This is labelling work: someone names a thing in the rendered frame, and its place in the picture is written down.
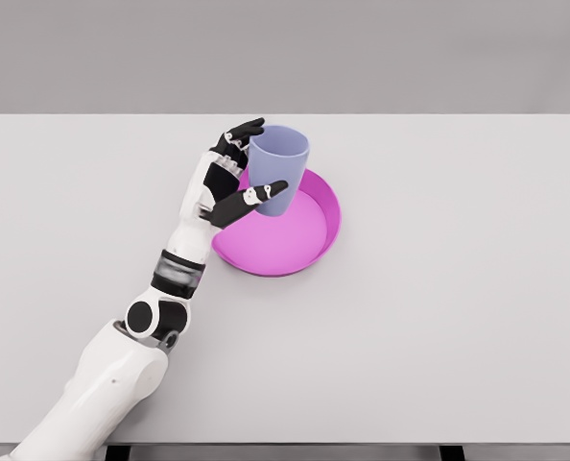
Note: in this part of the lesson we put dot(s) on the magenta pink plate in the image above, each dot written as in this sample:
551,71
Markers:
280,240

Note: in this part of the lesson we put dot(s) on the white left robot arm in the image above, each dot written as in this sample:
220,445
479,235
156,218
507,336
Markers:
122,365

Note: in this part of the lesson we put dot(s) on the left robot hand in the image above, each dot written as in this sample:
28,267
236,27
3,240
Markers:
218,185

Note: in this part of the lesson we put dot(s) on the lavender blue cup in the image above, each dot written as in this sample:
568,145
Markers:
277,168

